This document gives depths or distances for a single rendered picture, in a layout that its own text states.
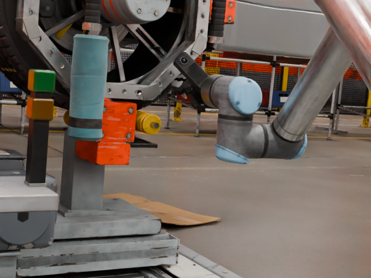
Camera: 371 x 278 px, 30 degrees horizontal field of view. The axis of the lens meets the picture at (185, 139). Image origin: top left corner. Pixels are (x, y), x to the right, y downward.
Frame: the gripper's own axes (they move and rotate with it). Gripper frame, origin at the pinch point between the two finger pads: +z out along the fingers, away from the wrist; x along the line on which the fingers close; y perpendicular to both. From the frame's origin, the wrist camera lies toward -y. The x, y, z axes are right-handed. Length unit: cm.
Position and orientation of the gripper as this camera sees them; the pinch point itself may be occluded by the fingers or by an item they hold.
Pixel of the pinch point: (174, 79)
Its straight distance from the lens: 204.6
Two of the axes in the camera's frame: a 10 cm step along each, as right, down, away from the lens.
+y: 5.5, 7.1, 4.4
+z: -5.0, -1.4, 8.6
